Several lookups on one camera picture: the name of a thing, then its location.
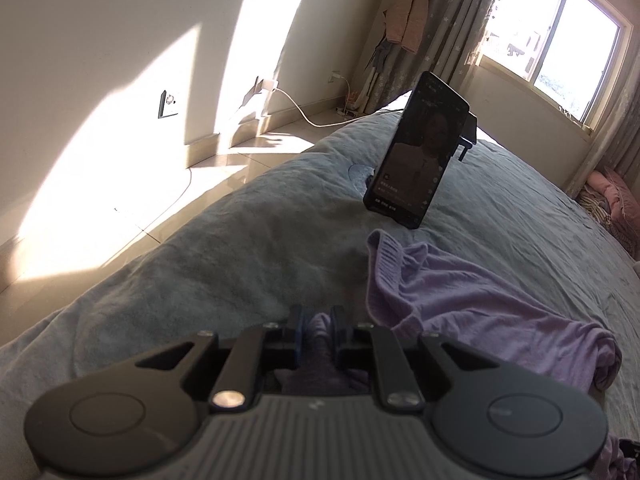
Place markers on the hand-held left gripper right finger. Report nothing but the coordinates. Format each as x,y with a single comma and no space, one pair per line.
335,334

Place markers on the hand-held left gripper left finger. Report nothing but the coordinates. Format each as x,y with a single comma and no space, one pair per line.
299,335

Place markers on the purple knit garment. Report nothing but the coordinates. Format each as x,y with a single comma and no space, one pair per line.
450,300

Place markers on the bed with grey sheet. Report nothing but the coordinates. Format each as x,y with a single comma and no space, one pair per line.
250,250

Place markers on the round base phone stand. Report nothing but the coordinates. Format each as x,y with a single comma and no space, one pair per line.
359,174

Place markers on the upright black smartphone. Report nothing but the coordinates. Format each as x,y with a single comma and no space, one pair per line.
415,155

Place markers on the white power strip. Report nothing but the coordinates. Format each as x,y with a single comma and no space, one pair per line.
346,109

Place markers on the sideways black smartphone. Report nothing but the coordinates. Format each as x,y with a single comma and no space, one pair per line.
472,127

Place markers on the white charger plug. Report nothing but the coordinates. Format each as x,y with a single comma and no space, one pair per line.
269,84

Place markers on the grey hanging cloth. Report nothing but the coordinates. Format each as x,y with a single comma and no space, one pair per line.
384,55

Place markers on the pink hanging garment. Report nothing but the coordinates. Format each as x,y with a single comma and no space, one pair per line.
412,15

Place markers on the grey star curtain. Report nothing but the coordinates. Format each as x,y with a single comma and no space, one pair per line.
620,130
450,25

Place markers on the sliding window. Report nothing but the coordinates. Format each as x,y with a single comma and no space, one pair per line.
565,45

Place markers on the white wall socket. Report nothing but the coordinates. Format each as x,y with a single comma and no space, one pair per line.
334,77

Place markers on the black wall socket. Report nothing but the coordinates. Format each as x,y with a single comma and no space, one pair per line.
167,105

